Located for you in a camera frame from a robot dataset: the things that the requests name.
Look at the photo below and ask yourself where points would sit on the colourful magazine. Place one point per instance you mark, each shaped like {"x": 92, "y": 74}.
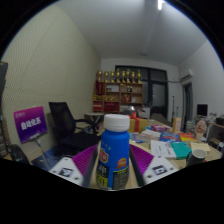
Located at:
{"x": 137, "y": 137}

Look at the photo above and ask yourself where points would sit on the ceiling tube light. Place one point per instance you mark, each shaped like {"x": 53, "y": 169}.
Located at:
{"x": 160, "y": 4}

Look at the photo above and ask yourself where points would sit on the dark glass door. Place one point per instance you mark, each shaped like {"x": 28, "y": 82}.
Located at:
{"x": 156, "y": 93}

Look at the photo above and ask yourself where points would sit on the purple sign board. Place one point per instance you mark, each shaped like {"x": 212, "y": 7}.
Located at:
{"x": 30, "y": 124}

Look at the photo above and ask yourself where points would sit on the wooden shelf unit with trophies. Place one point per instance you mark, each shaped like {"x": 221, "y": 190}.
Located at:
{"x": 116, "y": 96}

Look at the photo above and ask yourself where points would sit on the white paper sheet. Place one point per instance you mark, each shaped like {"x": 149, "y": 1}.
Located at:
{"x": 161, "y": 149}

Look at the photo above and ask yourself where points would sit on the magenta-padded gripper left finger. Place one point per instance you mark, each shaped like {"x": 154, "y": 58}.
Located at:
{"x": 81, "y": 161}

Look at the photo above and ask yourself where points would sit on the yellow gift box red ribbon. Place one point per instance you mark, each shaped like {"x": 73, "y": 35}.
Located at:
{"x": 137, "y": 125}

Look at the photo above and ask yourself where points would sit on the white air conditioner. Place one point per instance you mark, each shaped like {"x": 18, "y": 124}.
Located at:
{"x": 186, "y": 75}

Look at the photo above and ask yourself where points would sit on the teal book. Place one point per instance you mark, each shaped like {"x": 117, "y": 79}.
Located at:
{"x": 181, "y": 150}

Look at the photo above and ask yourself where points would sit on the black mesh office chair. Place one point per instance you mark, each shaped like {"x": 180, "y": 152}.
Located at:
{"x": 66, "y": 126}

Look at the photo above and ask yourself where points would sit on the orange upright carton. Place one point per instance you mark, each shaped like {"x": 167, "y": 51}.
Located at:
{"x": 176, "y": 125}

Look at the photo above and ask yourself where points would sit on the orange book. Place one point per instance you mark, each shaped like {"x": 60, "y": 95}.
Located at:
{"x": 187, "y": 137}

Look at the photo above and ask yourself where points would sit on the pink box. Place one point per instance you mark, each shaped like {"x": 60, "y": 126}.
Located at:
{"x": 160, "y": 128}

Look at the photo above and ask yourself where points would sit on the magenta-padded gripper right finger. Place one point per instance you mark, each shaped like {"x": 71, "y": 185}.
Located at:
{"x": 143, "y": 160}

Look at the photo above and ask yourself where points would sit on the tan paper book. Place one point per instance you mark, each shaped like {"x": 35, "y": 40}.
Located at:
{"x": 200, "y": 147}

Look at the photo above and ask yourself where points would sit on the blue white-capped drink bottle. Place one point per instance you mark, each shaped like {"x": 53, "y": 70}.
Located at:
{"x": 113, "y": 150}

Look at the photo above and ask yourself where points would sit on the small round table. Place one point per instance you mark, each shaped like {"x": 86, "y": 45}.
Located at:
{"x": 94, "y": 116}

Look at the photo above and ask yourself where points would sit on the blue book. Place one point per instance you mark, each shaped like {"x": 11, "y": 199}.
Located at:
{"x": 170, "y": 137}

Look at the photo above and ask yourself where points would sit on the potted pink flower bunch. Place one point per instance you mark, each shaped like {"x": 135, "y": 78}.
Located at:
{"x": 200, "y": 128}

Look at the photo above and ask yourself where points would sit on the black computer monitor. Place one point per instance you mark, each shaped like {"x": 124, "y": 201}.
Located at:
{"x": 202, "y": 110}

